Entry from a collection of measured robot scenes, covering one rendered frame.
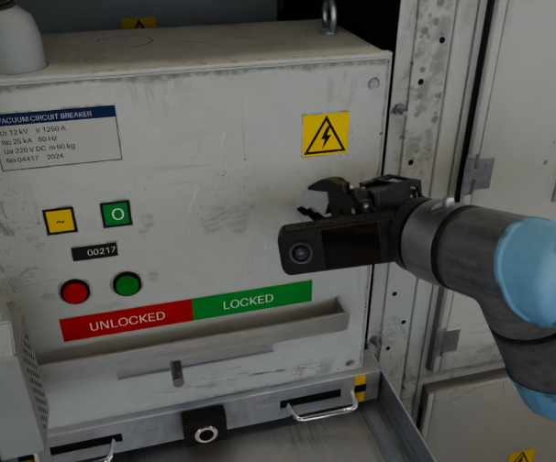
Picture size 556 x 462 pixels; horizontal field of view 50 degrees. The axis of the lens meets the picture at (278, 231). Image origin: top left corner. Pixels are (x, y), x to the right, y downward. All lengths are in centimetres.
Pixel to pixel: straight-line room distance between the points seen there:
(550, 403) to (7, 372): 51
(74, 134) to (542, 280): 46
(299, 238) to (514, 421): 80
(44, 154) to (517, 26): 57
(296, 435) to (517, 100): 57
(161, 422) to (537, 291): 58
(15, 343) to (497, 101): 64
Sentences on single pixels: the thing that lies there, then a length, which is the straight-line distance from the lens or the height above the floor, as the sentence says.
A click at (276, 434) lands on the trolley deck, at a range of 93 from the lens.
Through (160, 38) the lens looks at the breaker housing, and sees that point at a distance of 79.
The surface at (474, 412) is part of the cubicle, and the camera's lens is 119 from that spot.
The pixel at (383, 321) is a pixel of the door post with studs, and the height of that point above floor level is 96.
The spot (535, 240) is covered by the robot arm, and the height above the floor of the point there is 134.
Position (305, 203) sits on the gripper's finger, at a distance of 68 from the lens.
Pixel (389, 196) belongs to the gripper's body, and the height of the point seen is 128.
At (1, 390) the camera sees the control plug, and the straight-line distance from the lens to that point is 69.
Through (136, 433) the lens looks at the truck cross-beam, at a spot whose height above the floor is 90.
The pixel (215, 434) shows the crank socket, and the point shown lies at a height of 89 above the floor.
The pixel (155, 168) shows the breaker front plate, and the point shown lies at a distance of 67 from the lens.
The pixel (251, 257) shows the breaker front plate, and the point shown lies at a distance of 74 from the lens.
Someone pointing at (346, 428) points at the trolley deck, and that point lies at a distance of 95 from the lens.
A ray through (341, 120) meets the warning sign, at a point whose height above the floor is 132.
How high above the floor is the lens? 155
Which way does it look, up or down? 30 degrees down
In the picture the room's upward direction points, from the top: straight up
